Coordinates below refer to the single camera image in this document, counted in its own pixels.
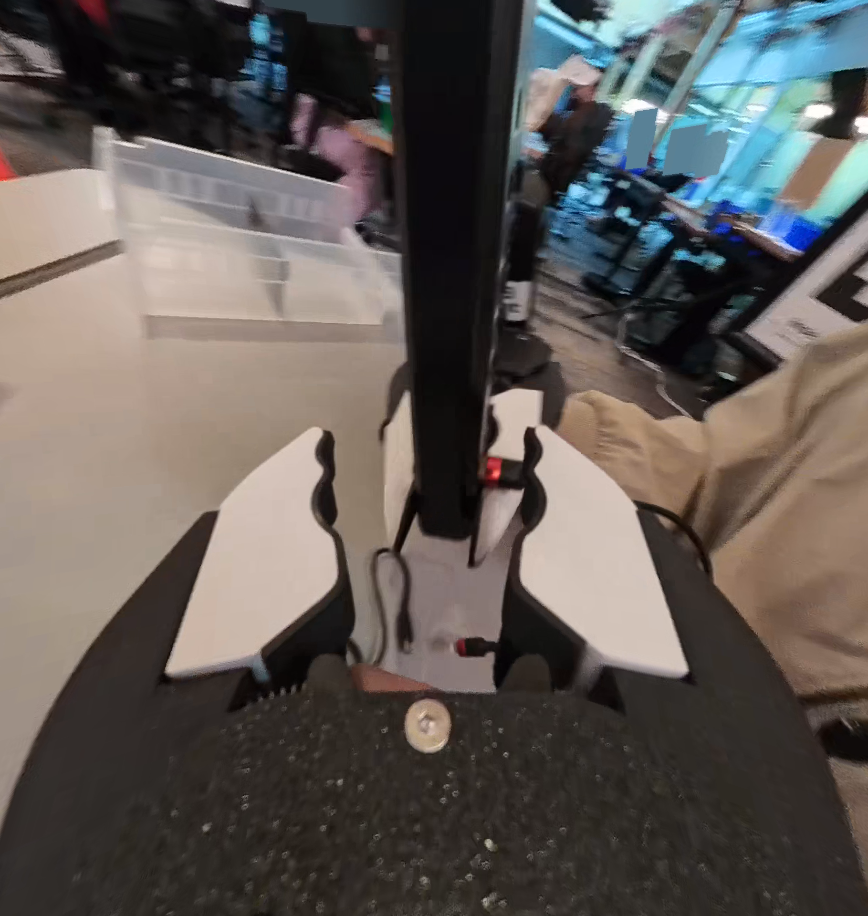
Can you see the person's right forearm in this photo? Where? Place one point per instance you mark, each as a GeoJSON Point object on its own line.
{"type": "Point", "coordinates": [763, 501]}

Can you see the black white marker board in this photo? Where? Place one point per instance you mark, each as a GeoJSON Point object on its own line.
{"type": "Point", "coordinates": [799, 322]}

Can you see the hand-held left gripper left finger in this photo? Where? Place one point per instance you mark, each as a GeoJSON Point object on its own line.
{"type": "Point", "coordinates": [262, 572]}

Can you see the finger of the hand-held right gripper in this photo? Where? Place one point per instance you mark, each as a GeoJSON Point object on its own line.
{"type": "Point", "coordinates": [399, 465]}
{"type": "Point", "coordinates": [509, 415]}

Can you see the clear plastic bin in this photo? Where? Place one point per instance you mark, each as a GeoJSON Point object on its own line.
{"type": "Point", "coordinates": [226, 215]}

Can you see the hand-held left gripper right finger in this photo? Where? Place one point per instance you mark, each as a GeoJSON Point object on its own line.
{"type": "Point", "coordinates": [598, 572]}

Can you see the black usb hub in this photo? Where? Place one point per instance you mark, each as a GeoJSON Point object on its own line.
{"type": "Point", "coordinates": [455, 250]}

